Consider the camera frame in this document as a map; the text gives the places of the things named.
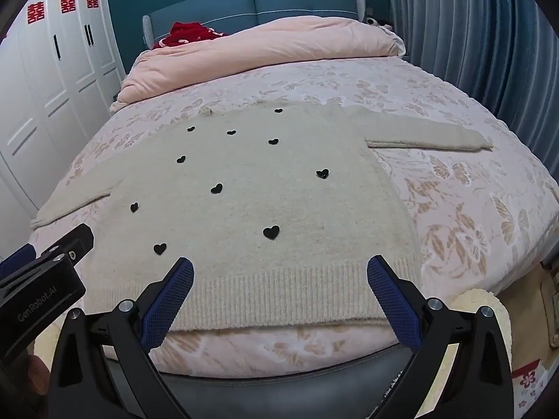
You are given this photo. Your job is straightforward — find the beige heart-pattern knit sweater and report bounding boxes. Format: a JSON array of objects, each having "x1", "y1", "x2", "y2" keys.
[{"x1": 32, "y1": 102, "x2": 489, "y2": 330}]

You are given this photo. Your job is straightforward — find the pink butterfly bed blanket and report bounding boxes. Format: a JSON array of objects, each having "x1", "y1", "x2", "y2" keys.
[{"x1": 26, "y1": 57, "x2": 559, "y2": 380}]

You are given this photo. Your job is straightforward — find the white wardrobe with red stickers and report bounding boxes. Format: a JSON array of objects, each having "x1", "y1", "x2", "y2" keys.
[{"x1": 1, "y1": 0, "x2": 124, "y2": 257}]

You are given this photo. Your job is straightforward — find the red garment on bed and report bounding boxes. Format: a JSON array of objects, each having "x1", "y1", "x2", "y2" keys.
[{"x1": 153, "y1": 22, "x2": 225, "y2": 49}]

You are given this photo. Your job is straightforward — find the blue upholstered headboard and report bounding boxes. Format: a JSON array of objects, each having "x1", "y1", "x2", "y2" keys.
[{"x1": 142, "y1": 0, "x2": 366, "y2": 48}]

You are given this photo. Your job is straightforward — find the pink folded duvet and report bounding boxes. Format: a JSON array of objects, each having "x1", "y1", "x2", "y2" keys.
[{"x1": 110, "y1": 16, "x2": 406, "y2": 113}]

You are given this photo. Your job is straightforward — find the blue-grey curtain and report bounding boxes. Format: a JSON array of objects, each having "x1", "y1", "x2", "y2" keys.
[{"x1": 390, "y1": 0, "x2": 558, "y2": 176}]

